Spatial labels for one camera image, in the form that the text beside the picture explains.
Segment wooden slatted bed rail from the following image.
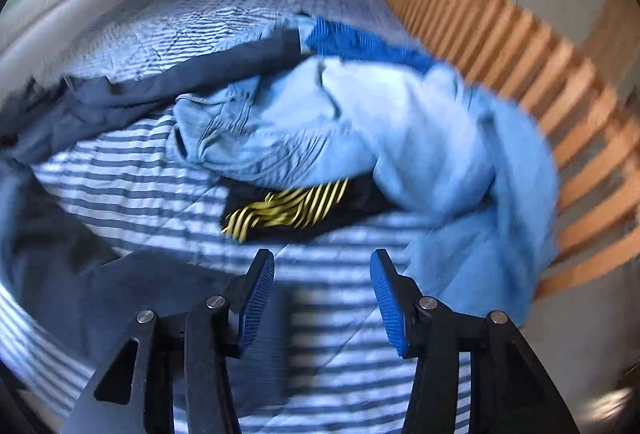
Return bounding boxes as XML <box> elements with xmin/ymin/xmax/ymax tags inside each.
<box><xmin>381</xmin><ymin>0</ymin><xmax>640</xmax><ymax>300</ymax></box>

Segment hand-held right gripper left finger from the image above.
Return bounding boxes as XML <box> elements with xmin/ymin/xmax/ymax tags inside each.
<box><xmin>62</xmin><ymin>249</ymin><xmax>276</xmax><ymax>434</ymax></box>

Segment royal blue garment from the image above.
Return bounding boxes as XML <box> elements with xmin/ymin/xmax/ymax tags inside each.
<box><xmin>302</xmin><ymin>17</ymin><xmax>441</xmax><ymax>75</ymax></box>

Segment light blue denim jeans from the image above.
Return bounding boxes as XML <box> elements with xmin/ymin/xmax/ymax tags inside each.
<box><xmin>167</xmin><ymin>14</ymin><xmax>561</xmax><ymax>325</ymax></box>

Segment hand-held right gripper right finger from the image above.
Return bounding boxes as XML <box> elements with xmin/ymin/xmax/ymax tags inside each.
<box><xmin>370</xmin><ymin>249</ymin><xmax>583</xmax><ymax>434</ymax></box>

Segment black yellow striped garment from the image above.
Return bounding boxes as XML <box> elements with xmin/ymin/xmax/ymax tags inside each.
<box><xmin>220</xmin><ymin>177</ymin><xmax>401</xmax><ymax>245</ymax></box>

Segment dark blue shorts with drawstring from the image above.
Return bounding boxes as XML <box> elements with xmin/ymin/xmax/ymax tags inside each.
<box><xmin>0</xmin><ymin>28</ymin><xmax>321</xmax><ymax>410</ymax></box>

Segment blue striped quilt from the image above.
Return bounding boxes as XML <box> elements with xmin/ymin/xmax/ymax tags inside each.
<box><xmin>0</xmin><ymin>0</ymin><xmax>476</xmax><ymax>434</ymax></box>

